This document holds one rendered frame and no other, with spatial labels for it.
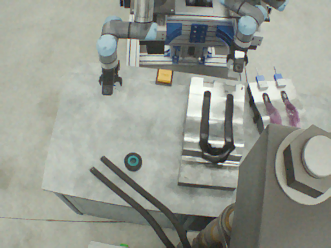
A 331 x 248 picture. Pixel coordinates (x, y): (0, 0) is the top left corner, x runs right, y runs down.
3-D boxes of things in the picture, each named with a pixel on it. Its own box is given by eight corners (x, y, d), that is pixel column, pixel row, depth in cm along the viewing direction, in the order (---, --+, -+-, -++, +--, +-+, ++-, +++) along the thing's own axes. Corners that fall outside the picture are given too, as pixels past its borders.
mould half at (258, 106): (246, 88, 191) (251, 77, 181) (289, 83, 194) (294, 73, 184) (269, 182, 172) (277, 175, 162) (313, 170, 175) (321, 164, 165)
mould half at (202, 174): (189, 85, 191) (192, 71, 178) (240, 93, 190) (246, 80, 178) (177, 185, 171) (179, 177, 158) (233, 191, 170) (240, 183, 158)
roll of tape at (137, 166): (139, 152, 176) (138, 150, 173) (145, 168, 173) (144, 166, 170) (122, 157, 175) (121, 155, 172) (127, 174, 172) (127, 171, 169)
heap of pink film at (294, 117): (261, 103, 182) (265, 95, 175) (291, 99, 184) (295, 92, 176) (274, 152, 172) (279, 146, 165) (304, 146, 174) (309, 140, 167)
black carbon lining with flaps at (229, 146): (202, 91, 182) (204, 81, 173) (235, 96, 181) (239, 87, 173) (194, 163, 168) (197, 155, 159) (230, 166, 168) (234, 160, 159)
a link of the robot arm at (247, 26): (261, 20, 147) (252, 31, 144) (256, 35, 157) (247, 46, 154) (245, 10, 149) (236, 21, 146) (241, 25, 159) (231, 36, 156)
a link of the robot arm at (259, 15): (249, -3, 155) (238, 9, 151) (270, 10, 152) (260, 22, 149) (246, 7, 162) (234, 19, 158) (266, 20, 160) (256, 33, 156)
